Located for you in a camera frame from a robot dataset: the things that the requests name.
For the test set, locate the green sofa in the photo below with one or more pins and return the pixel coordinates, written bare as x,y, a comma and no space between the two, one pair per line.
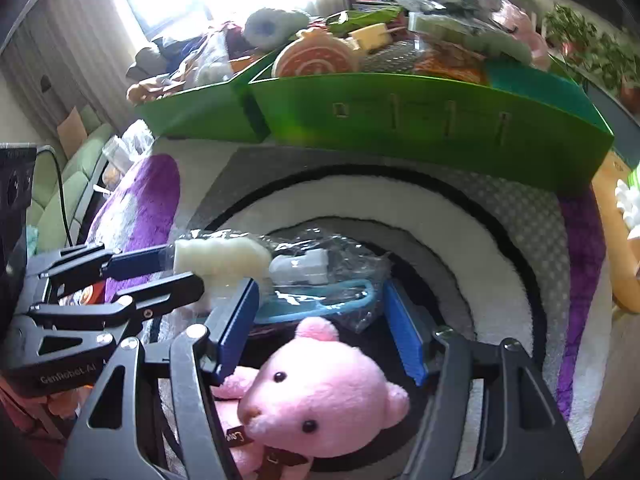
70,195

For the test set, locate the white fluffy toy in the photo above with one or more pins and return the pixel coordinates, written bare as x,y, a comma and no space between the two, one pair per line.
220,260

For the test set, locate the green cardboard box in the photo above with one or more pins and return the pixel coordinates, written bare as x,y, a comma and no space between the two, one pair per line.
200,115
400,130

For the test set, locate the clear bag with dark contents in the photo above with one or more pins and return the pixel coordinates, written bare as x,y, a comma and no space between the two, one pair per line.
440,5

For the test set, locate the orange patterned packet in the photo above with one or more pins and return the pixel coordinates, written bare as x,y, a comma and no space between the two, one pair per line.
450,65

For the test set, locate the brown teddy plush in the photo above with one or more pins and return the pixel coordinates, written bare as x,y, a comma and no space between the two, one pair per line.
150,90

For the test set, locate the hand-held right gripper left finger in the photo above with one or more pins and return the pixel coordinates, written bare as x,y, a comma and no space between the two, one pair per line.
237,330

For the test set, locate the purple white patterned rug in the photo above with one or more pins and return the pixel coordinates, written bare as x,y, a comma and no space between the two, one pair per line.
350,200

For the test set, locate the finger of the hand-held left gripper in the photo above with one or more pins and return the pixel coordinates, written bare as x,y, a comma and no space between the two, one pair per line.
170,290
140,260

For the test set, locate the pale pink plush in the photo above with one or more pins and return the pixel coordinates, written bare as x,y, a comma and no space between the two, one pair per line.
527,35

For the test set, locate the metal mesh scrubber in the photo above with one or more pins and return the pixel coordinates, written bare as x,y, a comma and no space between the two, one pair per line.
392,57

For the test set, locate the pink swiss roll toy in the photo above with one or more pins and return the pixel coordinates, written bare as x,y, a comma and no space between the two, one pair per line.
315,57

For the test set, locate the potted green plant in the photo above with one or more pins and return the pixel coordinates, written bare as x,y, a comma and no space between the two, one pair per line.
612,67
570,27

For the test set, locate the white glove toy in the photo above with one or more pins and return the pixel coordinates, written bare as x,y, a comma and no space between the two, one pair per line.
627,205

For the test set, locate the beige curtain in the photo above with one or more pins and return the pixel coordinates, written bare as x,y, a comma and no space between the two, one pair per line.
75,35

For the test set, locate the orange snack packet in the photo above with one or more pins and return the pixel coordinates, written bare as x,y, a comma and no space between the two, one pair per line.
85,294

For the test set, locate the round wooden table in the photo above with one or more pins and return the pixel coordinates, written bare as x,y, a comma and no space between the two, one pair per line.
612,250

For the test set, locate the orange cushion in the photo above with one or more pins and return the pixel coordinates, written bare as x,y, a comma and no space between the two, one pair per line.
72,127

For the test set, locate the pink teddy bear plush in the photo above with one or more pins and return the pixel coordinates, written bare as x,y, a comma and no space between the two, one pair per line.
310,385

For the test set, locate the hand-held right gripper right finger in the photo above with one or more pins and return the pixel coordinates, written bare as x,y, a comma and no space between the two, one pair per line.
405,335

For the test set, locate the green snack bag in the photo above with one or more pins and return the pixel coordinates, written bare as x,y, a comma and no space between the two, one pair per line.
360,17

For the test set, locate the clear plastic bag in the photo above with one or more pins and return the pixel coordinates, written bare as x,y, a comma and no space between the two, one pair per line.
125,145

